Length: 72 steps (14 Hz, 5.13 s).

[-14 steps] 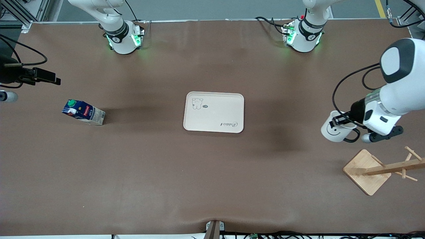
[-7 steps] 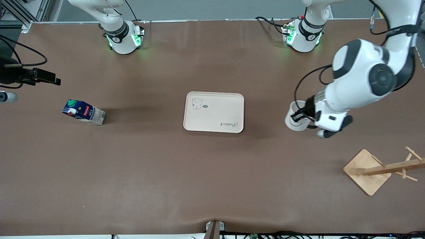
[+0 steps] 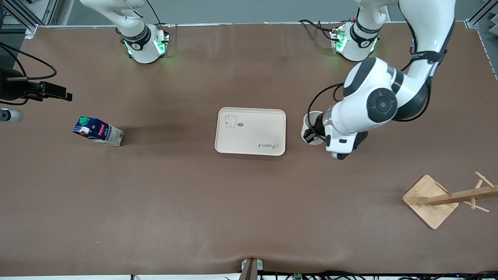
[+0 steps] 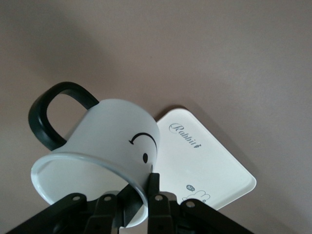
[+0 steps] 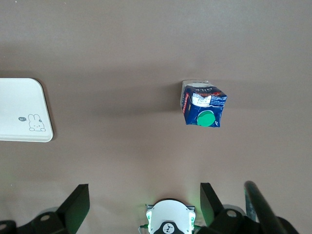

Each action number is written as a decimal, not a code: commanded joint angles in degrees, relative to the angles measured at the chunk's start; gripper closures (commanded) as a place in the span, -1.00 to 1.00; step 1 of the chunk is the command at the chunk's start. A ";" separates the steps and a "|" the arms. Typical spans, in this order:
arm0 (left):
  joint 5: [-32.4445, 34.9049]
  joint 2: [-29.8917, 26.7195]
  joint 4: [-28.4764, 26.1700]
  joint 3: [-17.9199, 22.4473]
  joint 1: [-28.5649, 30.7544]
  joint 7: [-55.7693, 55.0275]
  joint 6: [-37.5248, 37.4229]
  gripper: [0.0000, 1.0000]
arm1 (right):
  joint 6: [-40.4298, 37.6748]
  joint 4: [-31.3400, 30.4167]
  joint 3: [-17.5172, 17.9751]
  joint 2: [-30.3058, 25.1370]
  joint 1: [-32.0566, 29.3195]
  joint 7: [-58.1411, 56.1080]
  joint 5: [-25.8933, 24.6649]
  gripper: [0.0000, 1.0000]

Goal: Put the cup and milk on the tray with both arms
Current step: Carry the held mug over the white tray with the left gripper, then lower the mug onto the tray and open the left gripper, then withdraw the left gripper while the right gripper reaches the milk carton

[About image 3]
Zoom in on white smiley cup black handle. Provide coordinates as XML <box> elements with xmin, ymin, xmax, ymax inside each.
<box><xmin>302</xmin><ymin>111</ymin><xmax>326</xmax><ymax>145</ymax></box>

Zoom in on blue milk carton green cap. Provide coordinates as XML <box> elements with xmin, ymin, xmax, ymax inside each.
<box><xmin>72</xmin><ymin>116</ymin><xmax>124</xmax><ymax>147</ymax></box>

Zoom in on wooden cup rack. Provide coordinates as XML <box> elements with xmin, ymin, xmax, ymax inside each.
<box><xmin>402</xmin><ymin>171</ymin><xmax>498</xmax><ymax>230</ymax></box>

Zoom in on beige rabbit print tray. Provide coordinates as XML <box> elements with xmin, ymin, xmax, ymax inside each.
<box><xmin>215</xmin><ymin>107</ymin><xmax>287</xmax><ymax>157</ymax></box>

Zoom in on brown table mat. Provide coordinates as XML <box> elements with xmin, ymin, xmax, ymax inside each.
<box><xmin>0</xmin><ymin>23</ymin><xmax>498</xmax><ymax>277</ymax></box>

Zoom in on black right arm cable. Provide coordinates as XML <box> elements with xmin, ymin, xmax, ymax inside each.
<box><xmin>0</xmin><ymin>42</ymin><xmax>58</xmax><ymax>105</ymax></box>

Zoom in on aluminium frame profile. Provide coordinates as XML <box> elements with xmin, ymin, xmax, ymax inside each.
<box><xmin>0</xmin><ymin>0</ymin><xmax>59</xmax><ymax>39</ymax></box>

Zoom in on black left base cables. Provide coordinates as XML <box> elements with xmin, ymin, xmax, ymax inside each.
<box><xmin>299</xmin><ymin>19</ymin><xmax>336</xmax><ymax>41</ymax></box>

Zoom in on black right base cable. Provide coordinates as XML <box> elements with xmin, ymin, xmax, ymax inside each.
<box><xmin>145</xmin><ymin>0</ymin><xmax>172</xmax><ymax>28</ymax></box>

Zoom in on brown post with grey clamp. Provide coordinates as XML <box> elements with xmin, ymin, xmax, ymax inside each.
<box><xmin>239</xmin><ymin>258</ymin><xmax>264</xmax><ymax>280</ymax></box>

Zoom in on aluminium frame corner bracket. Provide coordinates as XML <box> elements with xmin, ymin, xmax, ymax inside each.
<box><xmin>466</xmin><ymin>0</ymin><xmax>498</xmax><ymax>32</ymax></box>

